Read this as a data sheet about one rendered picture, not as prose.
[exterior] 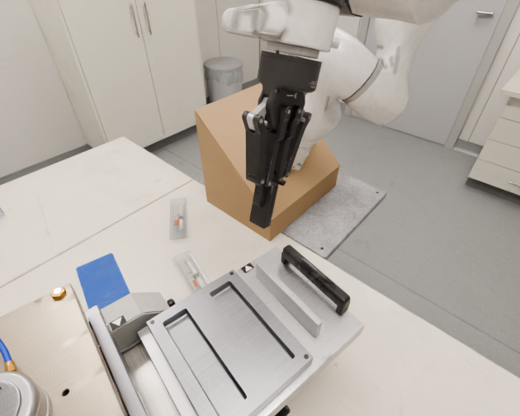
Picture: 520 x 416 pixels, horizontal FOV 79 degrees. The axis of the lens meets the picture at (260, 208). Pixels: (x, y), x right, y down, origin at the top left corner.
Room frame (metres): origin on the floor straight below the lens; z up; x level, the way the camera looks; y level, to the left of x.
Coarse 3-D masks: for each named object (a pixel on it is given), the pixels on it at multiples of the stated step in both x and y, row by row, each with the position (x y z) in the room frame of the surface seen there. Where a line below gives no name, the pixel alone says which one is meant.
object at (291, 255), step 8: (288, 248) 0.39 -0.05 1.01; (288, 256) 0.38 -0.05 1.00; (296, 256) 0.37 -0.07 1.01; (296, 264) 0.36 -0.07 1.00; (304, 264) 0.35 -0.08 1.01; (312, 264) 0.36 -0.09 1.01; (304, 272) 0.35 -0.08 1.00; (312, 272) 0.34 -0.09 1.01; (320, 272) 0.34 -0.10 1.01; (312, 280) 0.33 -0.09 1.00; (320, 280) 0.32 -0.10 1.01; (328, 280) 0.32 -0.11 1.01; (320, 288) 0.32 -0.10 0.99; (328, 288) 0.31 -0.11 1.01; (336, 288) 0.31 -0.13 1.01; (328, 296) 0.30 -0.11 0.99; (336, 296) 0.29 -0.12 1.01; (344, 296) 0.29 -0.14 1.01; (336, 304) 0.29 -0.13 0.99; (344, 304) 0.28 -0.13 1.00; (344, 312) 0.28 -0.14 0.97
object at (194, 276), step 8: (176, 256) 0.58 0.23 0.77; (184, 256) 0.58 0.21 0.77; (192, 256) 0.58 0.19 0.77; (176, 264) 0.55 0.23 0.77; (184, 264) 0.55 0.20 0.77; (192, 264) 0.55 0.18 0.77; (184, 272) 0.52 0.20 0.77; (192, 272) 0.52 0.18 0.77; (200, 272) 0.52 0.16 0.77; (192, 280) 0.49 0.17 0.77; (200, 280) 0.49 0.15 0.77; (208, 280) 0.49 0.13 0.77; (192, 288) 0.47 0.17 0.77; (200, 288) 0.47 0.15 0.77
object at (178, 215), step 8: (176, 200) 0.82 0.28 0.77; (184, 200) 0.82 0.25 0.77; (176, 208) 0.78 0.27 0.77; (184, 208) 0.78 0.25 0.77; (176, 216) 0.74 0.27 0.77; (184, 216) 0.74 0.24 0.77; (176, 224) 0.70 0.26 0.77; (184, 224) 0.70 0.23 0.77; (176, 232) 0.67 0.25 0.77; (184, 232) 0.67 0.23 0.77
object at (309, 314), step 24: (264, 264) 0.39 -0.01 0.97; (288, 264) 0.39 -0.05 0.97; (264, 288) 0.33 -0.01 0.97; (288, 288) 0.31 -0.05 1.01; (312, 288) 0.33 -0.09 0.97; (288, 312) 0.29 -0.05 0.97; (312, 312) 0.26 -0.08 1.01; (336, 312) 0.29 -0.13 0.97; (144, 336) 0.24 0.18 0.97; (312, 336) 0.24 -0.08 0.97; (336, 336) 0.24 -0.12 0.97; (168, 384) 0.17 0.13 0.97; (192, 408) 0.14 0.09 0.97; (264, 408) 0.14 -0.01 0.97
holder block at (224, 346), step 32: (224, 288) 0.32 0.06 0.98; (160, 320) 0.26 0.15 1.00; (192, 320) 0.26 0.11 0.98; (224, 320) 0.26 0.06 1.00; (256, 320) 0.26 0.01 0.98; (192, 352) 0.21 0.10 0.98; (224, 352) 0.21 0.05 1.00; (256, 352) 0.21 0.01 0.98; (288, 352) 0.21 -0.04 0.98; (192, 384) 0.16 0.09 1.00; (224, 384) 0.17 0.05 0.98; (256, 384) 0.16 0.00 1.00; (288, 384) 0.17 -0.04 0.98
